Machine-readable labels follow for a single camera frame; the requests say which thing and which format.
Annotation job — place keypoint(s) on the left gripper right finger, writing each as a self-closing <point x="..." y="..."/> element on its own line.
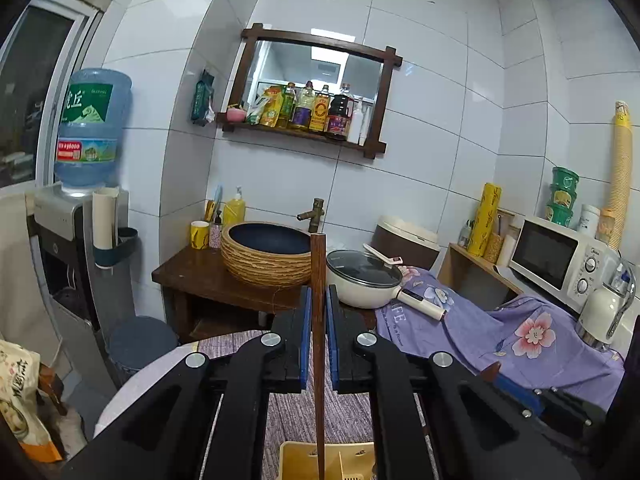
<point x="431" y="417"/>

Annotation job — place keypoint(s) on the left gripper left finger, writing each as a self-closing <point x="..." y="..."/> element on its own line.
<point x="205" y="418"/>

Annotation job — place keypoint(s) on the dark wooden spoon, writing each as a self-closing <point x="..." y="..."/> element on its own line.
<point x="491" y="373"/>

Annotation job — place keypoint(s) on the brown wooden chopstick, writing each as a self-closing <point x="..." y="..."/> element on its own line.
<point x="318" y="287"/>

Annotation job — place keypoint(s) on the purple striped tablecloth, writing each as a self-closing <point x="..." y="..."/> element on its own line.
<point x="290" y="416"/>

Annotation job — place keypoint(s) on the purple floral cloth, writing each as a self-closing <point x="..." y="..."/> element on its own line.
<point x="534" y="341"/>

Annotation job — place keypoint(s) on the beige plastic utensil holder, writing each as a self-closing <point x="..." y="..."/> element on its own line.
<point x="299" y="460"/>

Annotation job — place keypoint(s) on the white kettle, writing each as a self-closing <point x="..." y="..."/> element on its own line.
<point x="605" y="308"/>

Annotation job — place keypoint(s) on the dark wooden sink table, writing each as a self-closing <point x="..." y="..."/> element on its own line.
<point x="202" y="295"/>

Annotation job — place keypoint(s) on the white microwave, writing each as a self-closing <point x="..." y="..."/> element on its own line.
<point x="566" y="264"/>

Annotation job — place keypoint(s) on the woven basin sink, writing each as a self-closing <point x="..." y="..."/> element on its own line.
<point x="267" y="255"/>

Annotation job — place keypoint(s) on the white frying pan with lid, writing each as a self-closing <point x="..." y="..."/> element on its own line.
<point x="364" y="281"/>

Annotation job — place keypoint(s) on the yellow mug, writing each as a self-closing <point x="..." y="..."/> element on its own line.
<point x="199" y="234"/>

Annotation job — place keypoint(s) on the snack bag orange bottom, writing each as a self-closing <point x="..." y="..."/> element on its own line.
<point x="19" y="370"/>

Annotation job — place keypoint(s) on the brown rice cooker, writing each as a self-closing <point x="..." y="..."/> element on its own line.
<point x="415" y="245"/>

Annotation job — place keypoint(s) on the tall stack paper cups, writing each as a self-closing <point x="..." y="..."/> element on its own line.
<point x="613" y="215"/>

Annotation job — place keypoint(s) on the beige hanging cloth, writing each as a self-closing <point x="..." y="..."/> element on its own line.
<point x="24" y="316"/>

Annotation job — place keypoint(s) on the yellow soap bottle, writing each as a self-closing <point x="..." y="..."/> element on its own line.
<point x="234" y="210"/>

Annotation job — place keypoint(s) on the water dispenser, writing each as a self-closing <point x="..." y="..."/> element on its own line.
<point x="87" y="302"/>

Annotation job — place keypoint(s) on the bamboo faucet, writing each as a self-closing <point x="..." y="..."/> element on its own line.
<point x="313" y="216"/>

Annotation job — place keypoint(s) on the green instant noodle cups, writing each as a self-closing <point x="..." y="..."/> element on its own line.
<point x="563" y="188"/>

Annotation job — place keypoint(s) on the yellow roll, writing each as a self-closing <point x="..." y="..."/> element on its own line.
<point x="485" y="217"/>

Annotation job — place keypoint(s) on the blue water jug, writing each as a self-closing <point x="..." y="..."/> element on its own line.
<point x="94" y="114"/>

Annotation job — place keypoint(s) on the dark soy sauce bottle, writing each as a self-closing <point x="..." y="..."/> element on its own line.
<point x="340" y="114"/>

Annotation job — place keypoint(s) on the wooden framed mirror shelf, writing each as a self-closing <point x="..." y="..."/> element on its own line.
<point x="286" y="81"/>

